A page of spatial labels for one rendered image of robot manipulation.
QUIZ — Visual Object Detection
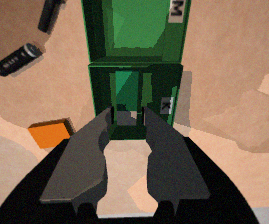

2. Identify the green rack of bins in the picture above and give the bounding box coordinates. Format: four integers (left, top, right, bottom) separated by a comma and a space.
81, 0, 192, 140

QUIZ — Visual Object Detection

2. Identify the black bolt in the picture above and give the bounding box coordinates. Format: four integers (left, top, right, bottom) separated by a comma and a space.
38, 0, 61, 33

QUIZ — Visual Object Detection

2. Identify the black battery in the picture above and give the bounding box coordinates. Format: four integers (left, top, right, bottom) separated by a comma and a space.
0, 43, 39, 77

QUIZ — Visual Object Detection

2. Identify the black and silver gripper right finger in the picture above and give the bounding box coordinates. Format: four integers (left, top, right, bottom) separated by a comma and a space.
141, 106, 260, 224

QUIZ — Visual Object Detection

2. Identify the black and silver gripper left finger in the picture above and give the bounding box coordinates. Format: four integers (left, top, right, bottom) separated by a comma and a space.
0, 106, 114, 224

